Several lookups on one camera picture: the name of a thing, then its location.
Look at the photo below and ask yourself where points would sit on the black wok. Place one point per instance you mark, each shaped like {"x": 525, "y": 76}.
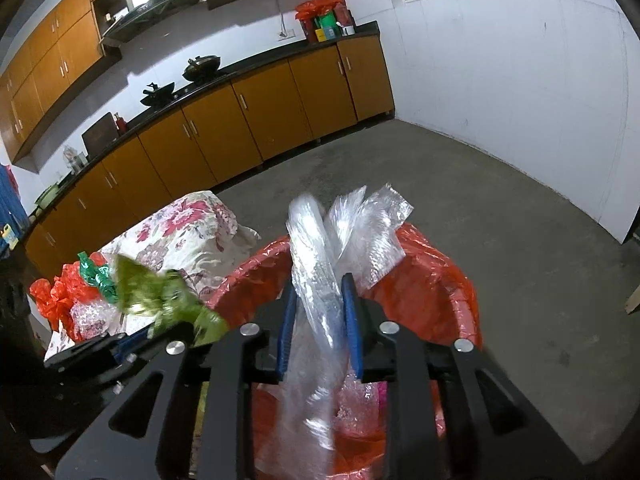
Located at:
{"x": 155, "y": 96}
{"x": 201, "y": 68}

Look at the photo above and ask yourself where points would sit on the clear bubble wrap sheet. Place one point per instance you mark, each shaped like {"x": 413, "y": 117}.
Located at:
{"x": 94, "y": 319}

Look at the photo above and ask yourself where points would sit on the range hood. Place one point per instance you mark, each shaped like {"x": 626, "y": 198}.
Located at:
{"x": 142, "y": 18}

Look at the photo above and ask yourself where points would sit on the floral tablecloth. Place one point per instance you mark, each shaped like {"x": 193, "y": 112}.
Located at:
{"x": 197, "y": 235}

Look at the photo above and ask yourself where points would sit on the large red plastic bag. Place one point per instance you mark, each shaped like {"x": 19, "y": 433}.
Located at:
{"x": 54, "y": 300}

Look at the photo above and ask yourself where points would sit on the green basin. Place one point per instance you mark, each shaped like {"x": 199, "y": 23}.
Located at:
{"x": 47, "y": 196}

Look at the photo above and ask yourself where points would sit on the clear plastic bag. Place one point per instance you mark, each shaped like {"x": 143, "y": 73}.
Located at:
{"x": 320, "y": 397}

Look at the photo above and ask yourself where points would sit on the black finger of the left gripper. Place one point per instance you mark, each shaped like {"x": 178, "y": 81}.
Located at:
{"x": 107, "y": 347}
{"x": 150, "y": 339}

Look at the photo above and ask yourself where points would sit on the blue hanging cloth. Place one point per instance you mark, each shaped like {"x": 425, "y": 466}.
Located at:
{"x": 12, "y": 211}

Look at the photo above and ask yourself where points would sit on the red bottle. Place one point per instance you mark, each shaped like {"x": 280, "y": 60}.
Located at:
{"x": 120, "y": 123}

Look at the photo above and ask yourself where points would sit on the red bag of items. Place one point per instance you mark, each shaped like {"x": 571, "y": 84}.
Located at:
{"x": 323, "y": 20}

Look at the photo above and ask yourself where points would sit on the olive green plastic bag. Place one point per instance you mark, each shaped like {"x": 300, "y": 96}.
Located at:
{"x": 167, "y": 299}

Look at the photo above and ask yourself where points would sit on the upper wooden cabinets left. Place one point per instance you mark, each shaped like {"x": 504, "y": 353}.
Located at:
{"x": 59, "y": 58}

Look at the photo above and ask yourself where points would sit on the dark green plastic bag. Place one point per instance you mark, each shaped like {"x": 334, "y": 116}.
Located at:
{"x": 94, "y": 270}

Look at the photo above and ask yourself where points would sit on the white cup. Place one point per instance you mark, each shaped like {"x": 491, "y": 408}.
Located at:
{"x": 348, "y": 30}

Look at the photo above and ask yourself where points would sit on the yellow container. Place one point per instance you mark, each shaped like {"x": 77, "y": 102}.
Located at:
{"x": 9, "y": 236}

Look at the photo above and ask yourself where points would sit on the lower wooden kitchen cabinets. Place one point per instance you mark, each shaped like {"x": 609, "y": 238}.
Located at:
{"x": 261, "y": 109}

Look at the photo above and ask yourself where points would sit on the red lined trash basket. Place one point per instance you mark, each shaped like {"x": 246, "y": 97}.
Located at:
{"x": 426, "y": 292}

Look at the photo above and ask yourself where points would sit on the dark cutting board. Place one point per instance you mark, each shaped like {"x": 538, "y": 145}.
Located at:
{"x": 100, "y": 136}

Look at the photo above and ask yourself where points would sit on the black wok left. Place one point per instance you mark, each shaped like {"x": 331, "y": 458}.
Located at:
{"x": 155, "y": 96}

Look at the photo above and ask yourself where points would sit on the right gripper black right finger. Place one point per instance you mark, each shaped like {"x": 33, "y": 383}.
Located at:
{"x": 451, "y": 412}

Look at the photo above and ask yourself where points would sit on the glass jar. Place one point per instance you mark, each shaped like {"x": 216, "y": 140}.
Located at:
{"x": 74, "y": 160}

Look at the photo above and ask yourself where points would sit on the black wok right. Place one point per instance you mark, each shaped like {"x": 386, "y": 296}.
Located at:
{"x": 201, "y": 68}

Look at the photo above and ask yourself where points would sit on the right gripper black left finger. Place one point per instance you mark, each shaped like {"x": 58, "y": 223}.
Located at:
{"x": 188, "y": 412}

